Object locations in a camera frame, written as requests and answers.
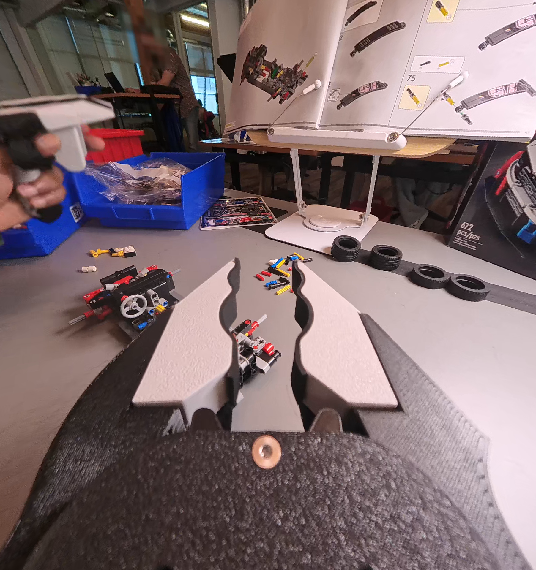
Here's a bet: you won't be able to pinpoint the black lego set box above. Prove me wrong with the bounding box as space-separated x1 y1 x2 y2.
444 96 536 286

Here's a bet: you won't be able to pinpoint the pile of small lego pins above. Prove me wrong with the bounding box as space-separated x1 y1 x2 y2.
256 251 314 295

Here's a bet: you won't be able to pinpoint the red plastic bin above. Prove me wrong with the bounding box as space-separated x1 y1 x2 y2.
86 128 145 165

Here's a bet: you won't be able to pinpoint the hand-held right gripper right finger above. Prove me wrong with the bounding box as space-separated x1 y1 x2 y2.
290 259 400 429

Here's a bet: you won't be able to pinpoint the white book stand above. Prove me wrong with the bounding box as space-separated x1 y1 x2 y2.
226 71 471 257

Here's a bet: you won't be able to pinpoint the lego car chassis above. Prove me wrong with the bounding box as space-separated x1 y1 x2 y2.
69 265 283 384

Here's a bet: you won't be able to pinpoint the clear bags of lego parts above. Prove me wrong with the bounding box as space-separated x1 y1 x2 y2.
83 160 193 206

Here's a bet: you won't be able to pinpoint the lego instruction booklet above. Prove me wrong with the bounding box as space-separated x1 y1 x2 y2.
223 0 536 143

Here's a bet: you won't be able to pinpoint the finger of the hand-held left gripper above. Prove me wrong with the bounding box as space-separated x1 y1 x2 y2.
0 93 116 173

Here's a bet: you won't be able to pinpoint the blue plastic bin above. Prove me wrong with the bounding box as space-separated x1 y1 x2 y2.
72 153 225 231
0 162 88 263

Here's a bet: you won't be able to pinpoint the black lego tire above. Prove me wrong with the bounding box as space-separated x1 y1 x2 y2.
369 244 403 271
412 264 451 290
446 274 491 303
330 235 362 262

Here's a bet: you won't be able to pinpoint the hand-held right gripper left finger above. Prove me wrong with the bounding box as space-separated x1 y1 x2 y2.
131 257 245 425

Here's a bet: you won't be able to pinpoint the colourful sticker sheet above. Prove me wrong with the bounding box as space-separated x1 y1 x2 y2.
200 197 279 231

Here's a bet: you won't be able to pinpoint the person's left hand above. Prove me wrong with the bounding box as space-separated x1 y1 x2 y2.
0 133 67 238

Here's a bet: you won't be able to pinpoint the brown wooden table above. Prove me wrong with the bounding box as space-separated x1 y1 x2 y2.
199 138 491 201

